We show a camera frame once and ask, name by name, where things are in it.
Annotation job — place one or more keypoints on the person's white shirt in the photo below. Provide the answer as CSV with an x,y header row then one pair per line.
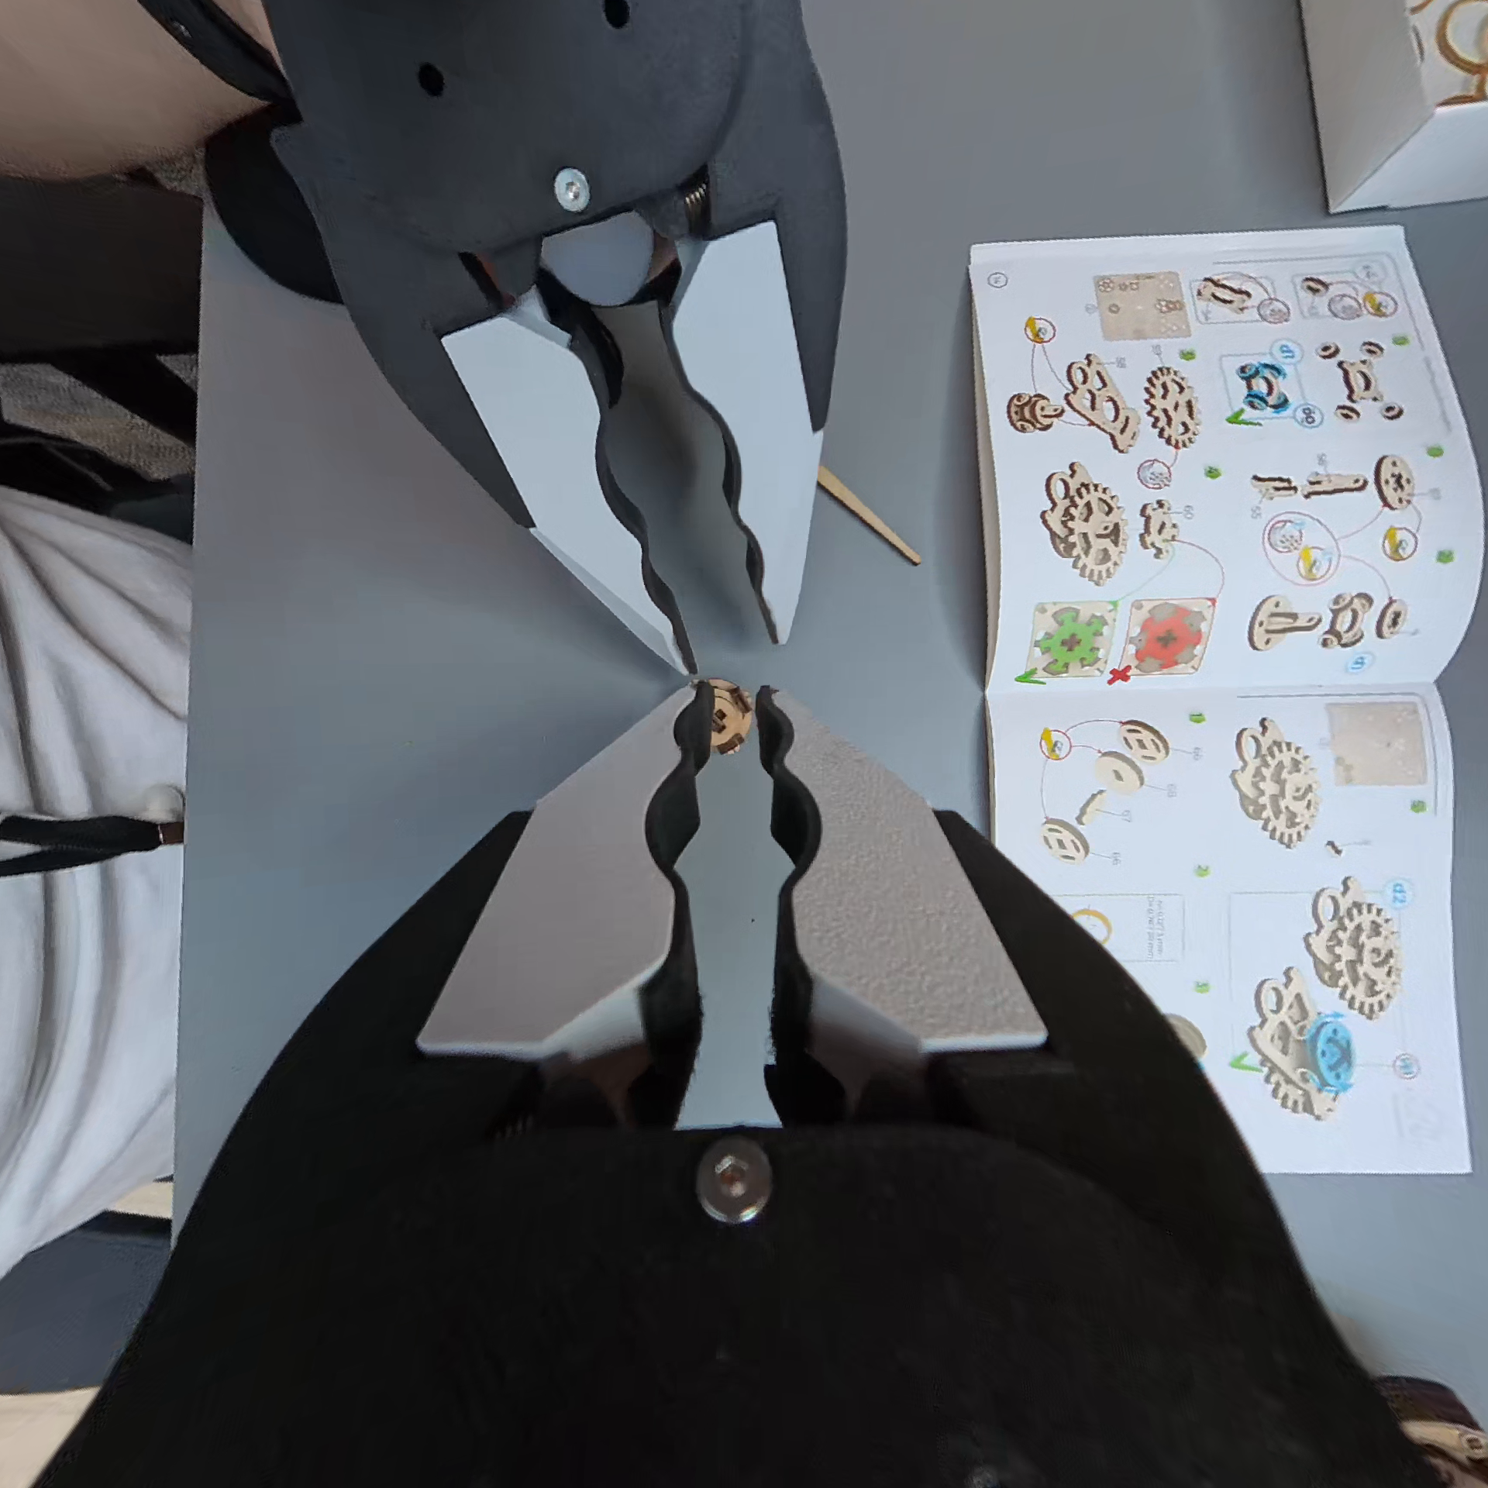
x,y
82,930

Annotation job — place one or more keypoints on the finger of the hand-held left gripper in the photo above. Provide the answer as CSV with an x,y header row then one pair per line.
x,y
536,431
755,372

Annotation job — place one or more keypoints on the thin wooden stick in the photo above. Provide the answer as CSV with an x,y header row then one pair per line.
x,y
867,516

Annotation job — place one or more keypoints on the small wooden gear piece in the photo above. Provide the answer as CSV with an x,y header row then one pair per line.
x,y
731,714

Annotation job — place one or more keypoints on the white cardboard box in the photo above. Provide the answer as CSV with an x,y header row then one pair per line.
x,y
1395,115

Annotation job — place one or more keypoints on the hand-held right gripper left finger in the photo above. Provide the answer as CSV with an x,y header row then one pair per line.
x,y
559,918

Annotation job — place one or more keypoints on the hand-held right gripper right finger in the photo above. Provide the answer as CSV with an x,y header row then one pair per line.
x,y
895,918

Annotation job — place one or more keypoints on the puzzle instruction booklet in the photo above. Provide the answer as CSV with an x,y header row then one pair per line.
x,y
1221,721

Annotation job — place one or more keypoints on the black office chair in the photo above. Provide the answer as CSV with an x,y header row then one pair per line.
x,y
93,349

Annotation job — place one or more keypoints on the person's left forearm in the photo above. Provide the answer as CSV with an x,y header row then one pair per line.
x,y
105,82

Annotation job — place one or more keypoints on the grey desk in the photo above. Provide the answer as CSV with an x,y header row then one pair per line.
x,y
407,581

